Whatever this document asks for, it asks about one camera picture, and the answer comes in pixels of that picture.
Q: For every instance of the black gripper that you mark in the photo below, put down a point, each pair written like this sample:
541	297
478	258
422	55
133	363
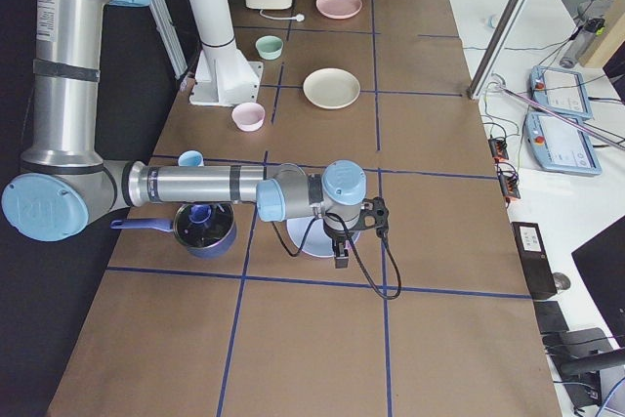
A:
337	241

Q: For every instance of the blue plate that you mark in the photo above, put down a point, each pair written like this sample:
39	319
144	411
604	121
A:
318	243

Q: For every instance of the cream plate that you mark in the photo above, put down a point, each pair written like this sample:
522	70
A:
331	88

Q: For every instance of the pink plate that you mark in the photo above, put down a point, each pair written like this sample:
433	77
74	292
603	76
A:
339	9

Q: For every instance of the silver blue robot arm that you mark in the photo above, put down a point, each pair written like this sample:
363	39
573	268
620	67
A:
64	185

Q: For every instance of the blue cup in saucepan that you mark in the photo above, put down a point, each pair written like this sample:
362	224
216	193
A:
200	213

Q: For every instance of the pink bowl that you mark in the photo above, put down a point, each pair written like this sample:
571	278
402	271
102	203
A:
248	117

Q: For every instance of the light blue cup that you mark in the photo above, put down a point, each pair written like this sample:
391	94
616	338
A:
191	158

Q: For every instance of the lower orange black connector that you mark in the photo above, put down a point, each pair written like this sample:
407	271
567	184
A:
509	184

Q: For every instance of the orange black connector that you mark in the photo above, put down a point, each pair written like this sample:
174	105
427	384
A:
498	149
509	184

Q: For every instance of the upper orange black connector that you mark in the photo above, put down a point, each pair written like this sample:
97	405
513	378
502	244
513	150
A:
498	149

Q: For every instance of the black box with label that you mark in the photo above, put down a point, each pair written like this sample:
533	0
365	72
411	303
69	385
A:
534	262

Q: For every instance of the grey round knob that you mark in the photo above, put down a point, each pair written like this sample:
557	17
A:
561	281

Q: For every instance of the green bowl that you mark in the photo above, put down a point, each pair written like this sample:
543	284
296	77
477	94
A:
269	47

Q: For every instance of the lower blue teach pendant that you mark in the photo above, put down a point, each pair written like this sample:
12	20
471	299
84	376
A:
558	147

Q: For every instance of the blue teach pendant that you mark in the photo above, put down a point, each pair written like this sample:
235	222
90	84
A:
558	147
561	90

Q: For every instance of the pink thin rod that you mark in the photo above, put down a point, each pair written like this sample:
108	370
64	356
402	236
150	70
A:
565	119

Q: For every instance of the black monitor stand base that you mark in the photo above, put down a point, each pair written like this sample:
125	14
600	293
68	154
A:
582	355

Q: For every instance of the black monitor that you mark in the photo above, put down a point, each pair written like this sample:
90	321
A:
600	263

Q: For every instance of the upper blue teach pendant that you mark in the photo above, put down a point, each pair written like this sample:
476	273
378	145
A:
561	90

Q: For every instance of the grey water bottle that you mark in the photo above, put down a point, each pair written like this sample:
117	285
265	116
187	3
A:
587	33

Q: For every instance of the wooden board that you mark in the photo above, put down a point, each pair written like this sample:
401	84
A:
606	44

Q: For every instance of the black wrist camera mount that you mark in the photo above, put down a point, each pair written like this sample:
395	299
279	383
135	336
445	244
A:
374	214

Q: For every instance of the aluminium frame post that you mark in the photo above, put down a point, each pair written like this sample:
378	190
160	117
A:
495	47

